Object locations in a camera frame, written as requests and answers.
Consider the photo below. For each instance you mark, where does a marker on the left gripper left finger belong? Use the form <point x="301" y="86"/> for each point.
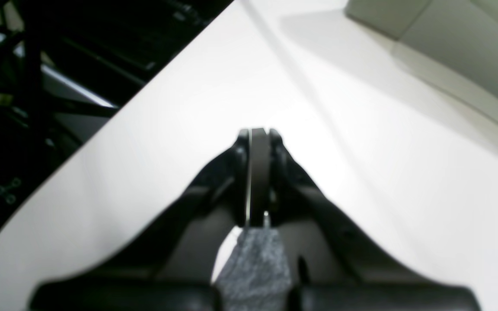
<point x="168" y="266"/>

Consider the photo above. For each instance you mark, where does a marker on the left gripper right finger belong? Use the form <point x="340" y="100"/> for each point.
<point x="336" y="265"/>

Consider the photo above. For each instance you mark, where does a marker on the grey t-shirt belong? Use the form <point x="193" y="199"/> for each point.
<point x="256" y="276"/>

